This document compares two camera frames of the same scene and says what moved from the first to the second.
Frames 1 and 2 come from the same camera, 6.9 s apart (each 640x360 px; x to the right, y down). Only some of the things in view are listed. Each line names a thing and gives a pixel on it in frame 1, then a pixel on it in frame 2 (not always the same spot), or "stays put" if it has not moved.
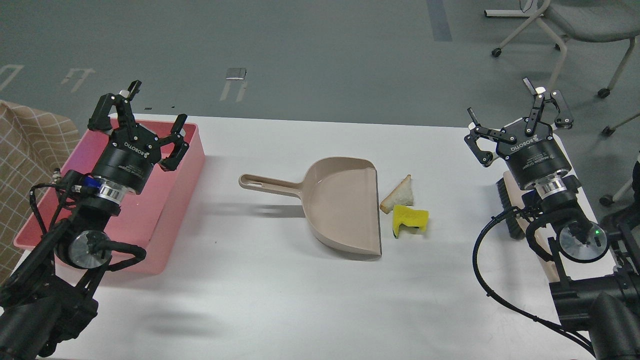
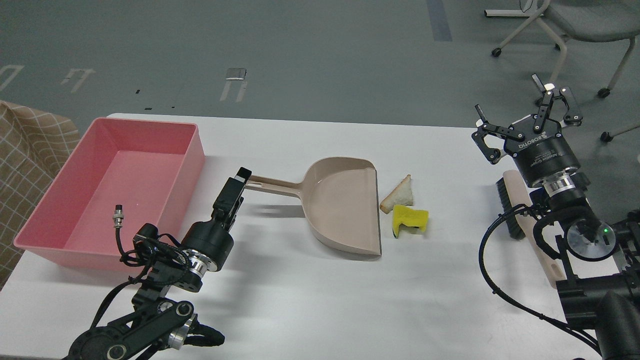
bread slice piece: [402, 195] stays put
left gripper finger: [100, 119] -> [226, 203]
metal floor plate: [235, 73] stays put
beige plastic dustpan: [340, 199] stays put
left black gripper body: [128, 157] -> [210, 238]
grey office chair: [597, 21] stays put
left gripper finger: [180, 146] -> [233, 218]
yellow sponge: [404, 215] stays put
